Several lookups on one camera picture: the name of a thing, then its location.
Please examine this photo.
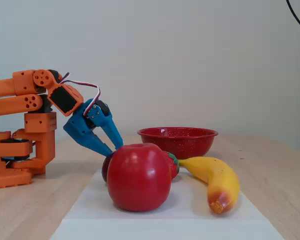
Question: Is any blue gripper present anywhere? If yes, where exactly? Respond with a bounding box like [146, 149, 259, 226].
[63, 98, 124, 157]

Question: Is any yellow banana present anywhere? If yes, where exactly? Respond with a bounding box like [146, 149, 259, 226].
[177, 156, 241, 215]

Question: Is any orange robot base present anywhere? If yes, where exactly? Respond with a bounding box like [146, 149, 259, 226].
[0, 131, 33, 190]

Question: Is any red speckled enamel bowl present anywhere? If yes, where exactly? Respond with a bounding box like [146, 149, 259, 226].
[136, 126, 219, 160]

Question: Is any dark purple plum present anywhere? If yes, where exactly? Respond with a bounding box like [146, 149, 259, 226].
[101, 151, 116, 184]

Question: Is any red apple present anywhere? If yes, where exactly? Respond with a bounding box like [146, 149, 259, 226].
[106, 142, 173, 213]

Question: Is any red strawberry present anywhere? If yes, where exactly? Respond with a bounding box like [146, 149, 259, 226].
[162, 150, 181, 180]

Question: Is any white paper sheet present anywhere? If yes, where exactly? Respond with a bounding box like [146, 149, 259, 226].
[49, 167, 286, 240]

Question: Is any white red black servo cable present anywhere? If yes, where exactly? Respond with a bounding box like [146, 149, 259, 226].
[59, 72, 101, 117]

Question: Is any thin black cable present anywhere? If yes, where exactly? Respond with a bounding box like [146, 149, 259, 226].
[286, 0, 300, 36]

